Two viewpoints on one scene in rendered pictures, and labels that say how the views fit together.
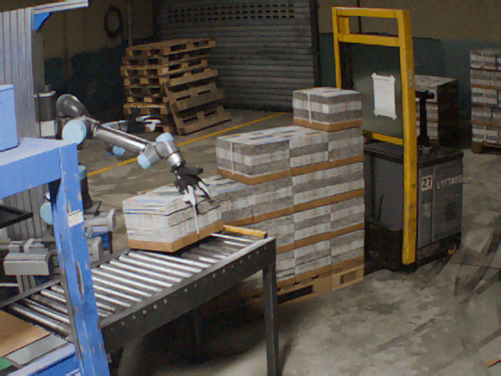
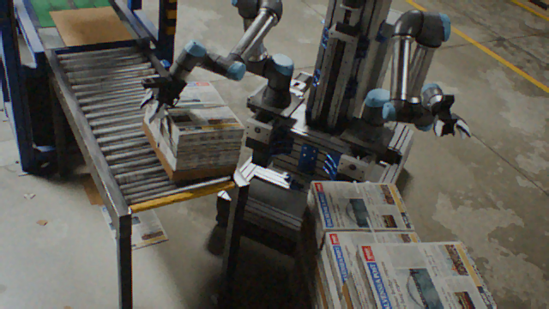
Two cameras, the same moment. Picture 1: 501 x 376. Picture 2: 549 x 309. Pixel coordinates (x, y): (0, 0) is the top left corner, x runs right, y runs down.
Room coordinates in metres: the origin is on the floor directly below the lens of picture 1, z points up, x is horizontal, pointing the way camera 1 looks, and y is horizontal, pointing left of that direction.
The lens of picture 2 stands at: (4.30, -1.29, 2.28)
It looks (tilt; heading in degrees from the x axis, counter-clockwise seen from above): 37 degrees down; 109
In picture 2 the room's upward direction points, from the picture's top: 10 degrees clockwise
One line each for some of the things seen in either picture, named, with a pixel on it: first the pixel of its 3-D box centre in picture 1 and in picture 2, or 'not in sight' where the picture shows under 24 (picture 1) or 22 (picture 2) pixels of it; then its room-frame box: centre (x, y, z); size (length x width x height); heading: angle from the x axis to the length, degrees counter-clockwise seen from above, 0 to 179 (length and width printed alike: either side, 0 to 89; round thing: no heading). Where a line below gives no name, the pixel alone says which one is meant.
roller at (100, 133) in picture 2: (157, 269); (141, 127); (3.07, 0.43, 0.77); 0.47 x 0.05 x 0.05; 54
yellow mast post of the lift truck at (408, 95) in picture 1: (408, 137); not in sight; (4.69, -1.07, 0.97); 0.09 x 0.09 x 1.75; 32
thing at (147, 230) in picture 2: not in sight; (133, 223); (2.94, 0.53, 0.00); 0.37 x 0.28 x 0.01; 144
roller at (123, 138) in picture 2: (165, 264); (147, 135); (3.12, 0.40, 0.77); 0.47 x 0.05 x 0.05; 54
